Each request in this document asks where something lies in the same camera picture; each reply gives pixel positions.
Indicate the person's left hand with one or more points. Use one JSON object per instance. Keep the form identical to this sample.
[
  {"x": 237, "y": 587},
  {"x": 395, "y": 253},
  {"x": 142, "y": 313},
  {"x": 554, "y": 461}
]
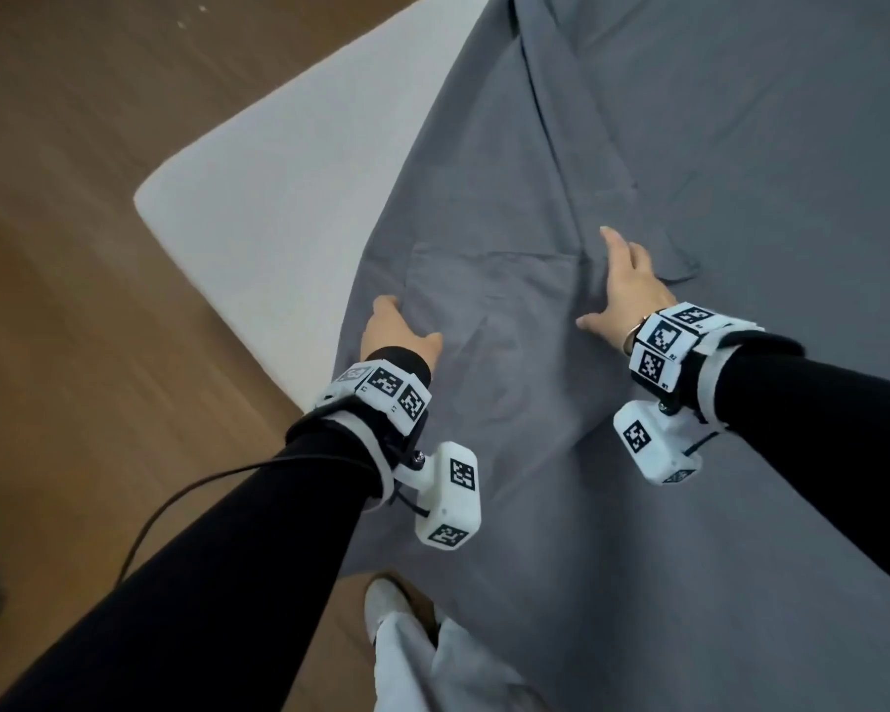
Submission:
[{"x": 391, "y": 332}]

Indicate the person's right hand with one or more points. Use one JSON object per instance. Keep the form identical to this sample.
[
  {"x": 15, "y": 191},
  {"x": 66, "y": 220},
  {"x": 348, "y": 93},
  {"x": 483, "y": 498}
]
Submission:
[{"x": 632, "y": 298}]

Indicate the person's right middle finger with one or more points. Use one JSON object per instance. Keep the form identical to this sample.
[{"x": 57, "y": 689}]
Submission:
[{"x": 642, "y": 259}]

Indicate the person's left thumb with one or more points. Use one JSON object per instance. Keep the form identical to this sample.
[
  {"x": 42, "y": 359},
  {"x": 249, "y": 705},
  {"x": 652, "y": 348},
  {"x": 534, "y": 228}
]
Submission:
[{"x": 427, "y": 345}]

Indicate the person's right thumb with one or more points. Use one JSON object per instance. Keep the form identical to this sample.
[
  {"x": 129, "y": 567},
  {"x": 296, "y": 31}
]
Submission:
[{"x": 595, "y": 322}]

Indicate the grey bed sheet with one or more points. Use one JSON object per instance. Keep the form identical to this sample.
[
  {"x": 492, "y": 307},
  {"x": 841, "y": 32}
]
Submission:
[{"x": 697, "y": 155}]

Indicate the person's left forearm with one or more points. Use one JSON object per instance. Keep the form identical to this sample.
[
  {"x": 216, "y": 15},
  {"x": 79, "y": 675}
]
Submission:
[{"x": 215, "y": 563}]

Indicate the person's right forearm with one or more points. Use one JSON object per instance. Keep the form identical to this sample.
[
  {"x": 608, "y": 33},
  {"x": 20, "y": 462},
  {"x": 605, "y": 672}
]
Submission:
[{"x": 808, "y": 400}]

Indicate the white mattress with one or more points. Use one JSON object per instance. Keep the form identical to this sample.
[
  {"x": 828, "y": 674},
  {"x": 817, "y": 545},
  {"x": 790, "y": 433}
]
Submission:
[{"x": 289, "y": 185}]

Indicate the person's white shoe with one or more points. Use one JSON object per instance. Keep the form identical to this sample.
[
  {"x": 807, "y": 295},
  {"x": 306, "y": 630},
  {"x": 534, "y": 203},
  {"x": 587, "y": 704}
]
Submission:
[{"x": 384, "y": 604}]

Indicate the person's white trouser leg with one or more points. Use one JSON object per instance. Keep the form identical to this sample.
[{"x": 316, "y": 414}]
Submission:
[{"x": 445, "y": 674}]

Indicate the white right wrist camera tracker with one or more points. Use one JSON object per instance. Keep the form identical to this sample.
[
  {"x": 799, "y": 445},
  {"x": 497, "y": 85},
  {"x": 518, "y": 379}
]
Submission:
[{"x": 664, "y": 348}]

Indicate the white wrist camera tracker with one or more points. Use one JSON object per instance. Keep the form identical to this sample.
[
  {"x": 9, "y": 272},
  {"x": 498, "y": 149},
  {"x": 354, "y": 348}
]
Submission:
[
  {"x": 664, "y": 348},
  {"x": 445, "y": 496}
]

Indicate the white left wrist camera tracker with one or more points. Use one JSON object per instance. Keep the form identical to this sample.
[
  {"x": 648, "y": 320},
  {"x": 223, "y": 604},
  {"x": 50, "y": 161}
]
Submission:
[{"x": 445, "y": 496}]

